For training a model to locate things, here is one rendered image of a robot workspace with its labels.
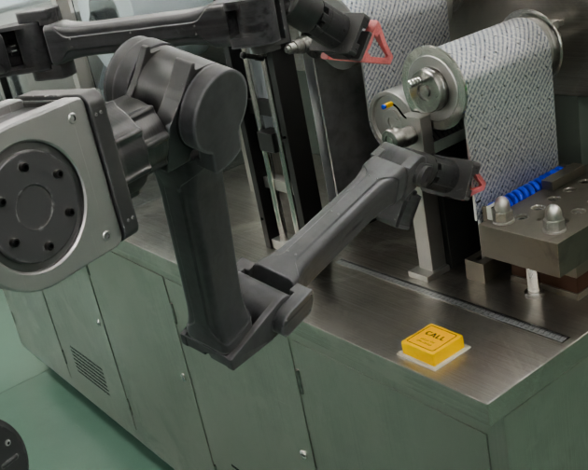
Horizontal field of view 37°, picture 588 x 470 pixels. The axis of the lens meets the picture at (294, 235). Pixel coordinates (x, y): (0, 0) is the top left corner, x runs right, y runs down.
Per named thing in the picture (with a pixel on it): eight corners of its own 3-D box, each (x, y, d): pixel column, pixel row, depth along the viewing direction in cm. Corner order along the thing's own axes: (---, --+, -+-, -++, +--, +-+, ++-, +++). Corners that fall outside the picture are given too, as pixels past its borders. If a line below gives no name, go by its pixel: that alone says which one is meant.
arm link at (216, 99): (241, 398, 102) (175, 362, 106) (303, 319, 110) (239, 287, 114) (187, 102, 69) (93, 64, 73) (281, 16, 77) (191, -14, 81)
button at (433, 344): (402, 353, 138) (400, 340, 137) (432, 335, 142) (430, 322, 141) (434, 367, 133) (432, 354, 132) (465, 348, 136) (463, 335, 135)
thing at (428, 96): (417, 117, 150) (402, 76, 149) (426, 114, 151) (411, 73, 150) (446, 107, 144) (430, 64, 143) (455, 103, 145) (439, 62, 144)
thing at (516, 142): (474, 220, 153) (463, 119, 146) (557, 175, 165) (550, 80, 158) (477, 221, 152) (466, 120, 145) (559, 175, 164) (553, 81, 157)
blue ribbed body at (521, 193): (483, 220, 153) (482, 202, 152) (558, 179, 164) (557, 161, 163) (499, 224, 150) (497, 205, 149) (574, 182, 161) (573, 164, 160)
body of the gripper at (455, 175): (471, 201, 143) (441, 194, 138) (427, 191, 151) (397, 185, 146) (481, 163, 142) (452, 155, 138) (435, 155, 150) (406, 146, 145)
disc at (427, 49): (403, 119, 156) (399, 39, 149) (405, 118, 157) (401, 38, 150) (466, 138, 146) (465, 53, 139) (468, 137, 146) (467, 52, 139)
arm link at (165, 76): (156, 179, 73) (107, 158, 75) (228, 139, 80) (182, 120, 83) (158, 78, 68) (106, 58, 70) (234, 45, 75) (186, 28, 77)
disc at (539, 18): (496, 79, 170) (497, 4, 163) (497, 79, 170) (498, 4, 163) (560, 94, 159) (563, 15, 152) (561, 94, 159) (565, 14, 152)
